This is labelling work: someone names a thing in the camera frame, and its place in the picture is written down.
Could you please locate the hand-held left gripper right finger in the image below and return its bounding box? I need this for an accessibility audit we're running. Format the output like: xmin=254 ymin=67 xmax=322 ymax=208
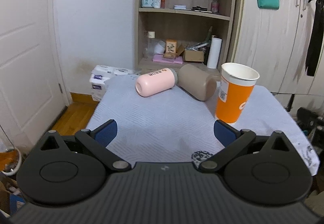
xmin=198 ymin=120 xmax=292 ymax=173

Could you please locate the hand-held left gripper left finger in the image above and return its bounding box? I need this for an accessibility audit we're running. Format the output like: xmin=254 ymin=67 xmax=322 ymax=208
xmin=38 ymin=119 xmax=131 ymax=173

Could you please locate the beige cup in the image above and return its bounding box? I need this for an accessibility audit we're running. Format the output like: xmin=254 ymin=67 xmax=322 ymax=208
xmin=178 ymin=64 xmax=217 ymax=101

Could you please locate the pink bottle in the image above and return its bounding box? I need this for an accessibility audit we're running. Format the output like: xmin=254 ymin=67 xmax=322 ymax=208
xmin=135 ymin=68 xmax=179 ymax=98

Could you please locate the orange paper cup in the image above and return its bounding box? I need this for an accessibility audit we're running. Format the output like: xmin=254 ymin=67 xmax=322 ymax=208
xmin=215 ymin=62 xmax=260 ymax=124

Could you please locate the white plastic cup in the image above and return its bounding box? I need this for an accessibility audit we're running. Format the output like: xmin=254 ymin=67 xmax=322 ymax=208
xmin=153 ymin=40 xmax=166 ymax=54

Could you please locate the white tissue pack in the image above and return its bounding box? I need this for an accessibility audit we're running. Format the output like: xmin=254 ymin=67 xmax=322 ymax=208
xmin=90 ymin=74 xmax=112 ymax=101
xmin=113 ymin=67 xmax=134 ymax=76
xmin=92 ymin=64 xmax=114 ymax=78

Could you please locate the blue-grey quilted table cloth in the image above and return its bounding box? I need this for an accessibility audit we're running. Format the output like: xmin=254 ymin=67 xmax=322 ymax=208
xmin=85 ymin=73 xmax=318 ymax=176

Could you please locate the white paper roll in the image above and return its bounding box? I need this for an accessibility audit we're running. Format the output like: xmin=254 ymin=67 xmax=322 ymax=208
xmin=206 ymin=38 xmax=223 ymax=69

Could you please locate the small cardboard box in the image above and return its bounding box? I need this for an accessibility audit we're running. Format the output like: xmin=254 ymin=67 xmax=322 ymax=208
xmin=183 ymin=45 xmax=205 ymax=63

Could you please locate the black equipment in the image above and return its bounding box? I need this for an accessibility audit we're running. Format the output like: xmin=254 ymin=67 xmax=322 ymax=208
xmin=296 ymin=107 xmax=324 ymax=149

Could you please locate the pink flat box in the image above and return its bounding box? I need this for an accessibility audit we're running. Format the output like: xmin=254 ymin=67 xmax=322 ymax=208
xmin=152 ymin=54 xmax=183 ymax=65

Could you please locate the clear bottle with beige cap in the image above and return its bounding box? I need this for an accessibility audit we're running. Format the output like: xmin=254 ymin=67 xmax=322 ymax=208
xmin=143 ymin=31 xmax=155 ymax=59

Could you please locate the brown flower print box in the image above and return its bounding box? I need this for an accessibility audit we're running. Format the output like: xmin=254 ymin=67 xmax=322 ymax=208
xmin=164 ymin=40 xmax=178 ymax=59

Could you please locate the light wooden wardrobe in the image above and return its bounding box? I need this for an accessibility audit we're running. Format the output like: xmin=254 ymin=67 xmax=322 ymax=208
xmin=228 ymin=0 xmax=324 ymax=96

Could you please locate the white door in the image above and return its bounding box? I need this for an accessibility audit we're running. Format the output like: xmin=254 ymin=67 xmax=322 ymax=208
xmin=0 ymin=0 xmax=69 ymax=149

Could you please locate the large cardboard box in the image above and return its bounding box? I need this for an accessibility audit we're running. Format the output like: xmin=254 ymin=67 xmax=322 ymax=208
xmin=0 ymin=176 xmax=26 ymax=215

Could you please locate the wooden bookshelf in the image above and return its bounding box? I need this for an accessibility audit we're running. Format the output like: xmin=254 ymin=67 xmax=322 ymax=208
xmin=134 ymin=0 xmax=240 ymax=74

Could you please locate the black hanging strap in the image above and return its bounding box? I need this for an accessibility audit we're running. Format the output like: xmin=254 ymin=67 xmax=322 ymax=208
xmin=305 ymin=0 xmax=324 ymax=77

